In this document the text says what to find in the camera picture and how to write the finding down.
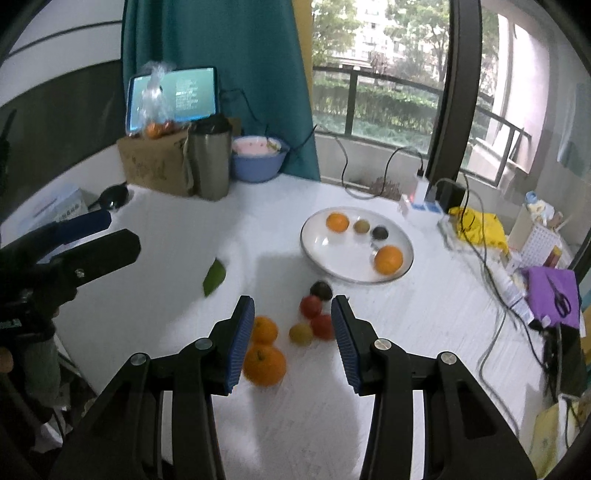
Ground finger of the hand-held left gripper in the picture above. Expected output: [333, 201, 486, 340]
[32, 229, 141, 301]
[28, 210, 113, 252]

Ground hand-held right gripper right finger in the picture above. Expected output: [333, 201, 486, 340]
[331, 294, 539, 480]

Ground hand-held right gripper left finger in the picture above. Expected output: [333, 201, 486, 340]
[48, 295, 256, 480]

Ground white plate with dark rim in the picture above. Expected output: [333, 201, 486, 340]
[300, 206, 414, 284]

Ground white and blue box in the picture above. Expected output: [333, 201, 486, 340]
[18, 185, 93, 232]

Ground black round object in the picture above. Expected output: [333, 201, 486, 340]
[88, 183, 132, 210]

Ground green leaf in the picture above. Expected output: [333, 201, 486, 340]
[204, 258, 227, 297]

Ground brown cardboard box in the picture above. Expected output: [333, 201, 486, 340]
[117, 127, 195, 198]

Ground clear plastic bag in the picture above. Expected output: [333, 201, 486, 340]
[139, 62, 178, 139]

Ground stainless steel tumbler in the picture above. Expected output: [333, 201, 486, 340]
[187, 114, 233, 201]

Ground white tissue packet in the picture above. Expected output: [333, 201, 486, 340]
[438, 217, 509, 259]

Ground white power strip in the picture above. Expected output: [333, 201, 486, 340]
[399, 194, 448, 220]

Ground tablet with lit screen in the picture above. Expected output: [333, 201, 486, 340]
[126, 67, 219, 134]

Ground white tube bottle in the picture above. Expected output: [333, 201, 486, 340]
[489, 268, 536, 319]

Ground blue bowl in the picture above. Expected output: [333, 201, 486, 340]
[231, 135, 290, 183]

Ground yellow plastic bag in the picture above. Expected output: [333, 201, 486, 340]
[448, 206, 509, 252]

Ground black power adapter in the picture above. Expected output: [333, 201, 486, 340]
[434, 180, 466, 210]

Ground purple cloth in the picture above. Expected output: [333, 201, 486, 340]
[519, 267, 580, 328]

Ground white lattice basket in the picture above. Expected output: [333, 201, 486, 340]
[517, 203, 566, 261]

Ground teal curtain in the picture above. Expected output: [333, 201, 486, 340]
[121, 0, 321, 182]

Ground balcony railing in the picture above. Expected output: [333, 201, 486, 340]
[313, 65, 532, 160]

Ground yellow curtain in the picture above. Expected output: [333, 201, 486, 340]
[293, 0, 315, 134]

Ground grey cable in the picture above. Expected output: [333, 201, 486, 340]
[434, 178, 522, 437]

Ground black cable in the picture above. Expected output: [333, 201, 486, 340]
[217, 88, 426, 200]
[457, 203, 561, 402]

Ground purple-handled scissors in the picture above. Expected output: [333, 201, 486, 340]
[545, 274, 573, 318]

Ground black window frame post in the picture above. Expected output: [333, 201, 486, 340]
[425, 0, 483, 185]

